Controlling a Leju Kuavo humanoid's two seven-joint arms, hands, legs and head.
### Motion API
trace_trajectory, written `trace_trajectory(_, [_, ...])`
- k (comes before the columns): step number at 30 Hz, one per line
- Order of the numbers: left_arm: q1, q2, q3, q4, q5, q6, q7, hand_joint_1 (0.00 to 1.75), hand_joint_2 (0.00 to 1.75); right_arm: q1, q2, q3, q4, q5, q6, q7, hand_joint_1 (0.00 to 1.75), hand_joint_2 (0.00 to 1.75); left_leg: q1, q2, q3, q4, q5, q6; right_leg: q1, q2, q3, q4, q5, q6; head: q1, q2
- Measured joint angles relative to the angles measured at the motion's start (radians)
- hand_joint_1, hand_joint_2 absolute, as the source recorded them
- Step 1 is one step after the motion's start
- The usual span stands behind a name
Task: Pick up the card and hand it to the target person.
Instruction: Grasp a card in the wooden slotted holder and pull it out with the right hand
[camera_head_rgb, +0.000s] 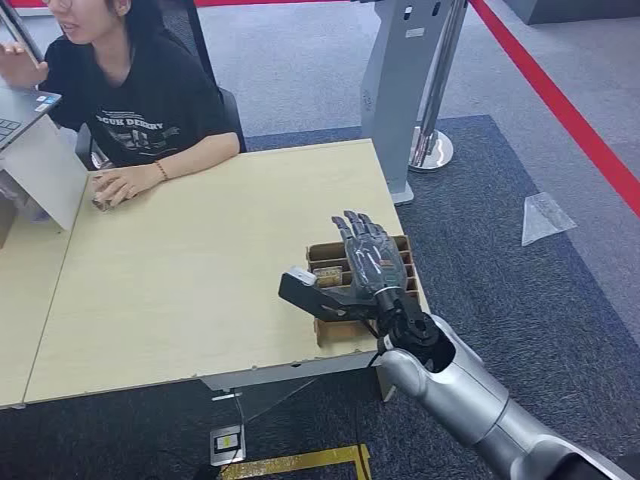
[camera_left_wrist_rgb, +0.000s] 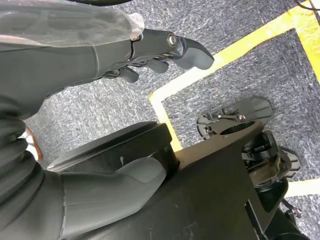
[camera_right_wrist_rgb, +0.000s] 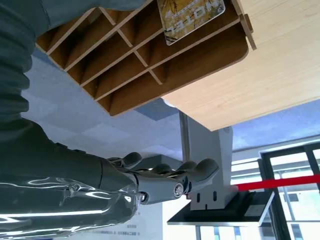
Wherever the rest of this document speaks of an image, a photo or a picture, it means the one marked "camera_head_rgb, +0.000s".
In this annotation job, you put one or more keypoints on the person's right hand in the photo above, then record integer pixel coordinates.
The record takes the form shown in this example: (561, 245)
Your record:
(23, 71)

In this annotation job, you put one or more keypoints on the person's left hand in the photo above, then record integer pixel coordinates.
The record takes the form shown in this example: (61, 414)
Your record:
(125, 185)

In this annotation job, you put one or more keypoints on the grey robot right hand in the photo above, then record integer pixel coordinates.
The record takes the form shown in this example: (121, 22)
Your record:
(372, 262)

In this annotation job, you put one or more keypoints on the brown patterned card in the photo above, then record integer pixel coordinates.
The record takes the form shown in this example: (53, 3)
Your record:
(327, 275)

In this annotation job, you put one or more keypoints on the person's left forearm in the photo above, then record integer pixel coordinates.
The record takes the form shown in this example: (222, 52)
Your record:
(200, 156)

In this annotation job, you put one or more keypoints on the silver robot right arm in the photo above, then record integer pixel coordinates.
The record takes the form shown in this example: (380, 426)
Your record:
(465, 391)

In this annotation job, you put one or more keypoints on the wooden slotted card rack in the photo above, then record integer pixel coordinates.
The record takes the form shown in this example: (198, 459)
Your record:
(345, 331)

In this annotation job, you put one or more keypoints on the person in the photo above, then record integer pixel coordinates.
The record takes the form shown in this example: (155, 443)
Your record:
(150, 99)

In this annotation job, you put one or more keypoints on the small brown object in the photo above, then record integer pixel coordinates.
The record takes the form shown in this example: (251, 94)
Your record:
(98, 203)

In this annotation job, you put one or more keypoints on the grey laptop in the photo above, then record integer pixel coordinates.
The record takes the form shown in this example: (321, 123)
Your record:
(20, 112)

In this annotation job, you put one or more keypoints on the black office chair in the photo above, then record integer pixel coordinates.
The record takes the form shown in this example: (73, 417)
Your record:
(233, 112)

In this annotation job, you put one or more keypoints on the dark carpet mat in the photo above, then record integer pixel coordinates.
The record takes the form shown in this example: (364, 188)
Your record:
(500, 285)

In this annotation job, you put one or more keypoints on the grey kiosk stand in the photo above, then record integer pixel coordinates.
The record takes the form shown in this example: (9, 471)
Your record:
(395, 86)

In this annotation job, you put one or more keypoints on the clear plastic bag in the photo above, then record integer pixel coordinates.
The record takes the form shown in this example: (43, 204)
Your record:
(545, 217)

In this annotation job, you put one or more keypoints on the grey floor socket box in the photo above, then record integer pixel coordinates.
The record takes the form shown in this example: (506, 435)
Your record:
(227, 444)

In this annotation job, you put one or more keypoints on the red barrier belt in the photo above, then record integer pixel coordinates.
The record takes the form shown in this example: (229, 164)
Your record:
(275, 2)
(560, 99)

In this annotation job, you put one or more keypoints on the grey platform base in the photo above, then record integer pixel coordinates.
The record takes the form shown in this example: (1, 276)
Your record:
(570, 10)

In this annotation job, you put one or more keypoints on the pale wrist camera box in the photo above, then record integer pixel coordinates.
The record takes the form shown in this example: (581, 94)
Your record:
(301, 275)

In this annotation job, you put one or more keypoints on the chrome stanchion post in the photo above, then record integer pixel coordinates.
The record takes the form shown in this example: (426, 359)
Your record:
(431, 142)

